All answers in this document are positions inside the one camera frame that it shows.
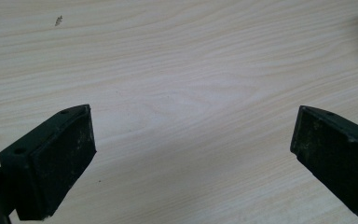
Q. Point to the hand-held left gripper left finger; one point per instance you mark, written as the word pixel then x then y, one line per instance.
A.
pixel 49 168

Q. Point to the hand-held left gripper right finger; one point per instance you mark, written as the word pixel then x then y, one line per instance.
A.
pixel 338 155

